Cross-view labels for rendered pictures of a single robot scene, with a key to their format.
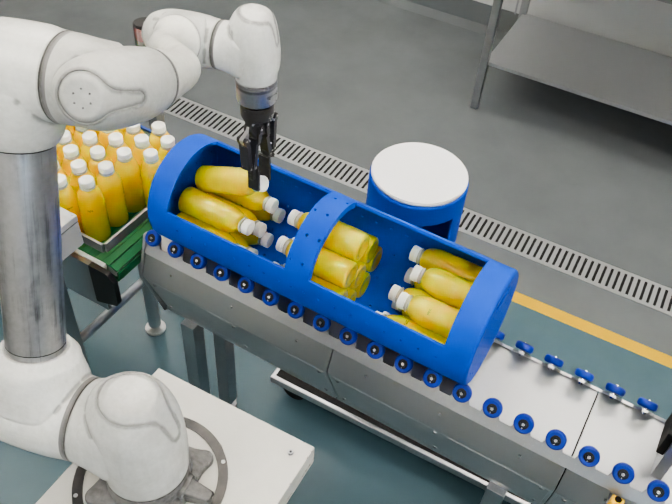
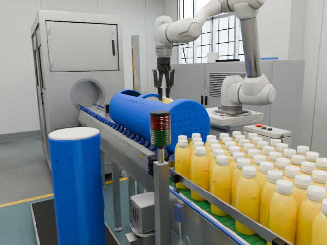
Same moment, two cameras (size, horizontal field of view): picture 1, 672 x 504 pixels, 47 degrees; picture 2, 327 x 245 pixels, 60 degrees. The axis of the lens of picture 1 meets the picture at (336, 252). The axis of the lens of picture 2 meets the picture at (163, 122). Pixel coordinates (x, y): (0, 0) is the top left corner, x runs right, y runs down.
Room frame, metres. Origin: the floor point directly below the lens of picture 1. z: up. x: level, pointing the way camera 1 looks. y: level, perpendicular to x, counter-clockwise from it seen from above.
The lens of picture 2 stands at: (2.69, 1.11, 1.39)
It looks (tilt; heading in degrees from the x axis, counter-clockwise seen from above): 11 degrees down; 215
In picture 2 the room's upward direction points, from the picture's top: 1 degrees counter-clockwise
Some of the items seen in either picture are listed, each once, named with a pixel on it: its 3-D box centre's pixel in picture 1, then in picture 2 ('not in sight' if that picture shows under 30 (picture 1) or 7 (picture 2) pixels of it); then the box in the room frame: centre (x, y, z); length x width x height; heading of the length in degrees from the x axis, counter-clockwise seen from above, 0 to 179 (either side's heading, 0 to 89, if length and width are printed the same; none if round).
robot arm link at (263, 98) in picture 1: (256, 89); (163, 51); (1.39, 0.20, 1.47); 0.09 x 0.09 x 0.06
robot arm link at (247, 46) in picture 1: (249, 43); (165, 30); (1.39, 0.21, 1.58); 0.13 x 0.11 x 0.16; 76
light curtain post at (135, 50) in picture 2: not in sight; (137, 122); (0.53, -0.74, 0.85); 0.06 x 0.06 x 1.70; 63
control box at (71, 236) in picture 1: (36, 225); (266, 138); (1.34, 0.75, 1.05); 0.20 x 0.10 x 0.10; 63
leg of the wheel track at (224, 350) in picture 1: (224, 352); not in sight; (1.54, 0.35, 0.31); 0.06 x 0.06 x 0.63; 63
